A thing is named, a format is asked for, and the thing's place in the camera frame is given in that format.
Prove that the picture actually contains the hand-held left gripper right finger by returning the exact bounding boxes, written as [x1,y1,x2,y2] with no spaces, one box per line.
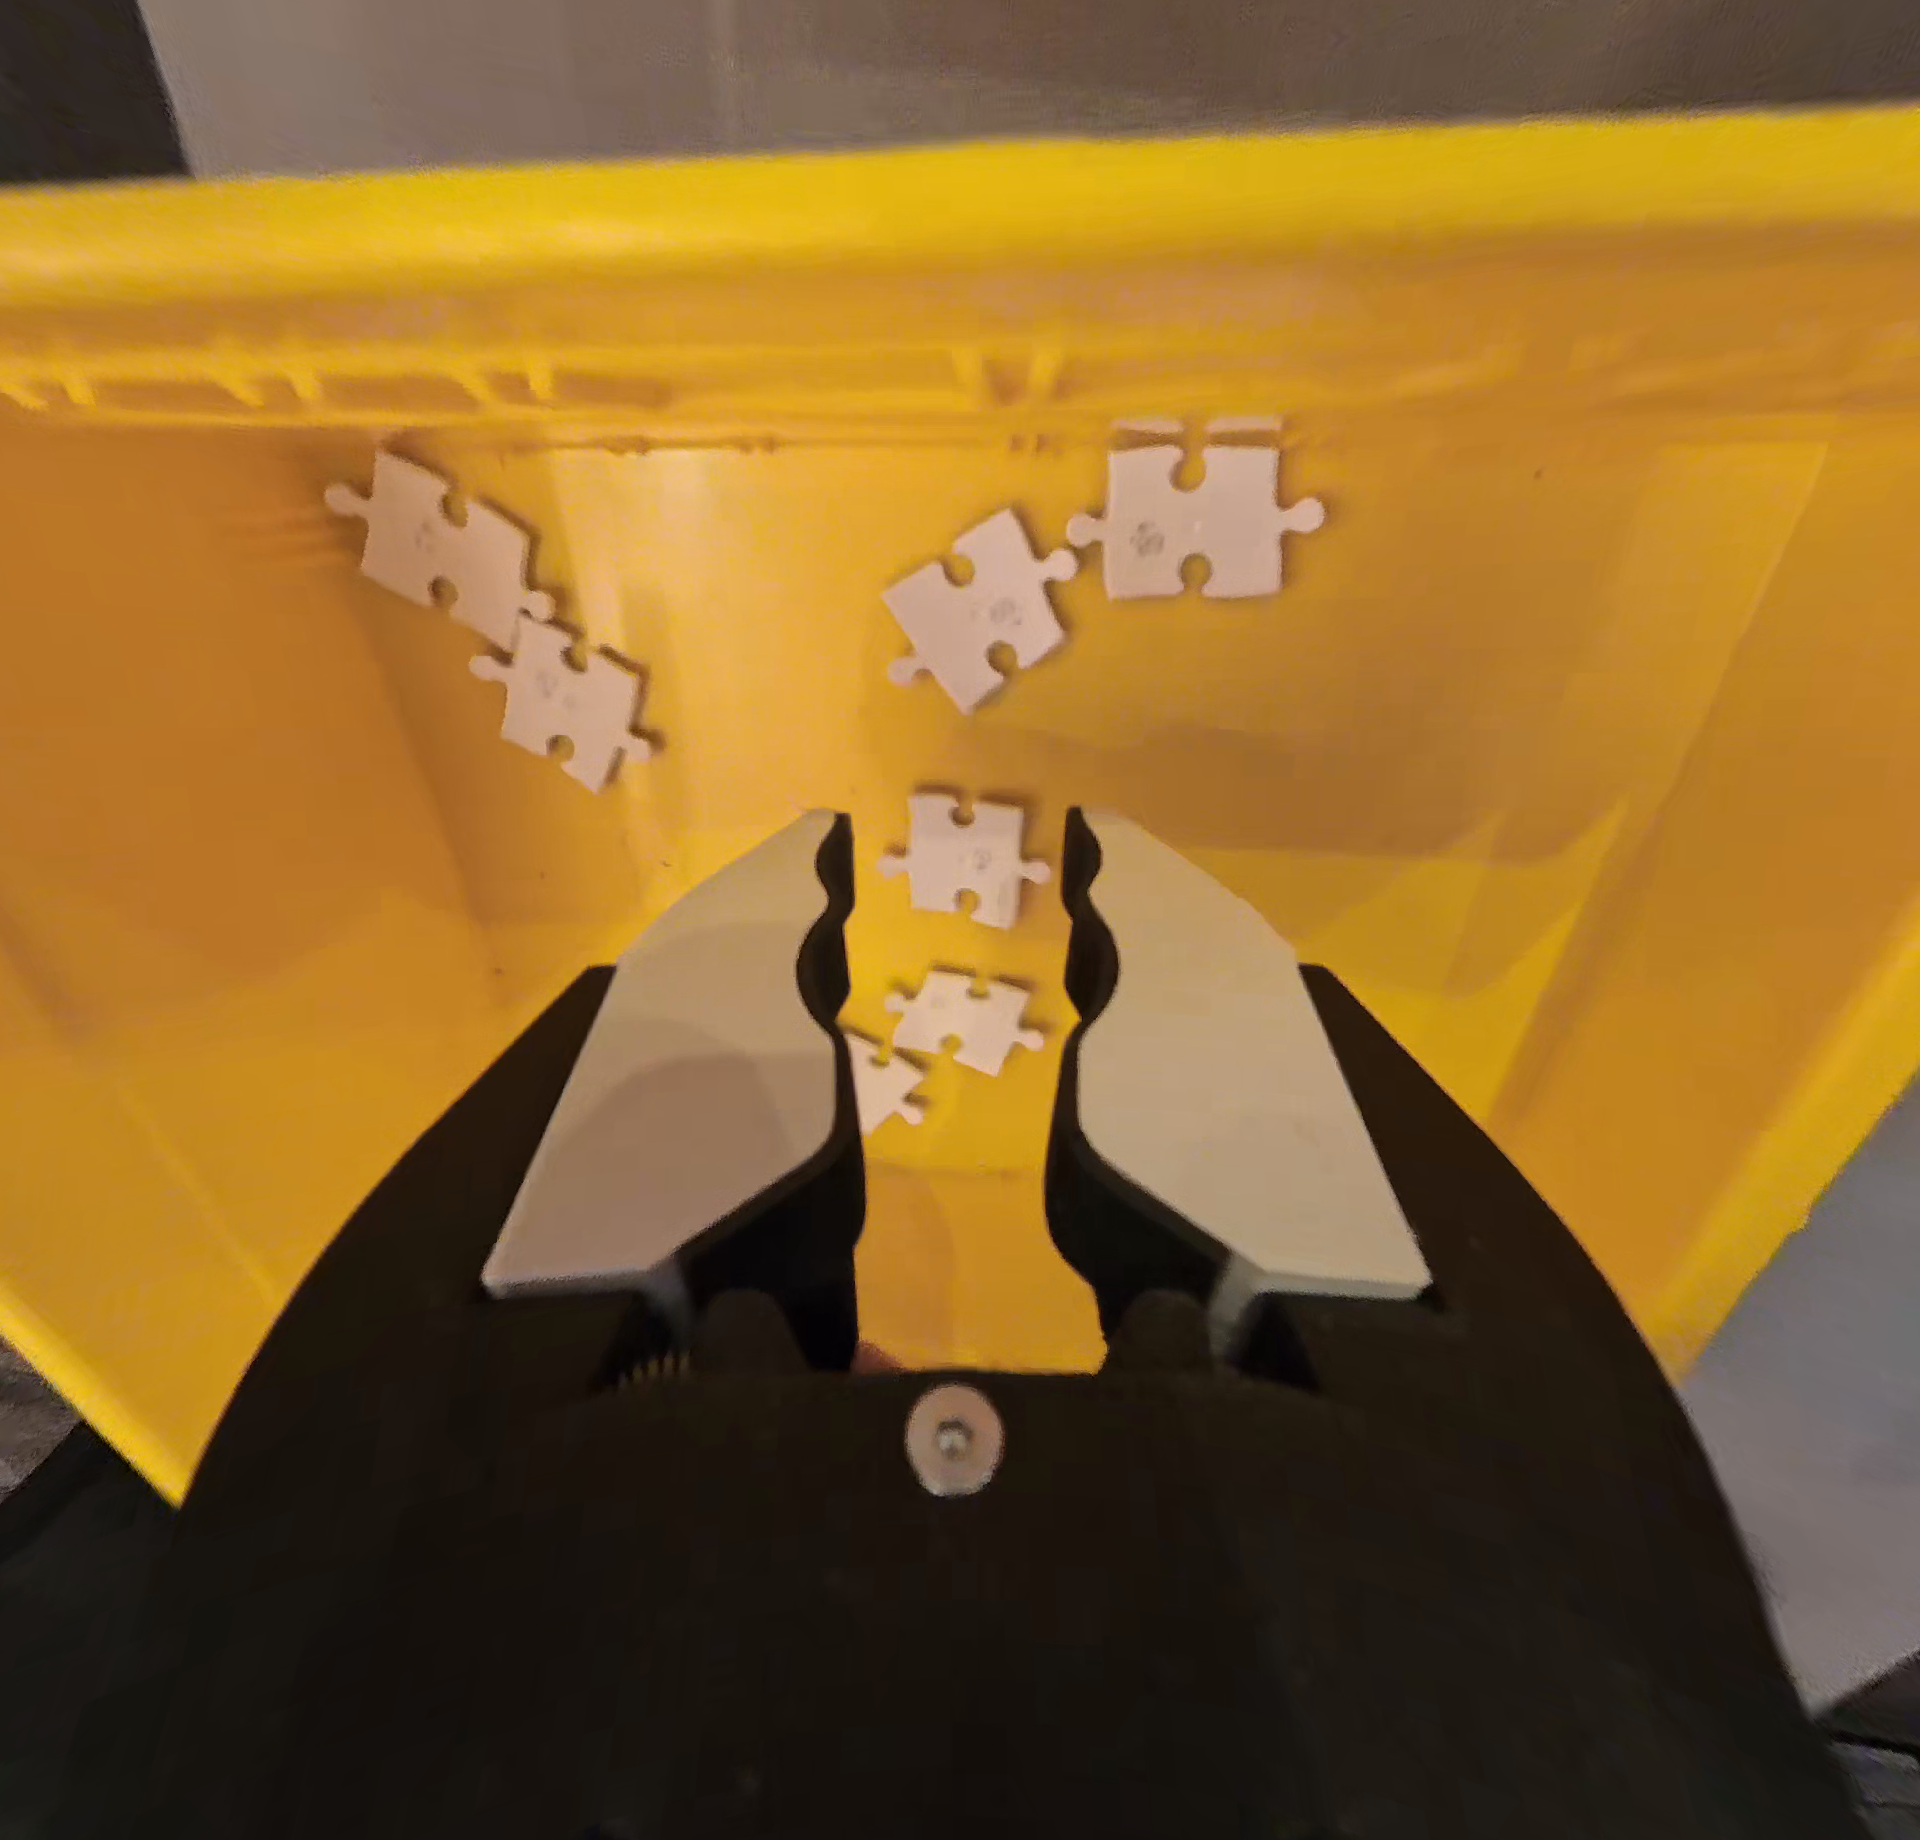
[1047,805,1438,1369]

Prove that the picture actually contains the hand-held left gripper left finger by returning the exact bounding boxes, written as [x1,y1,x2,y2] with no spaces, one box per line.
[480,805,872,1369]

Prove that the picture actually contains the large yellow plastic bin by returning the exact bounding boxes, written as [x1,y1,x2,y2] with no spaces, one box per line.
[0,100,1920,1512]

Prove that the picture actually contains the white puzzle pieces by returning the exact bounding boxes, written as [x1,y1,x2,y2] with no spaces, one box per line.
[322,415,1329,1139]

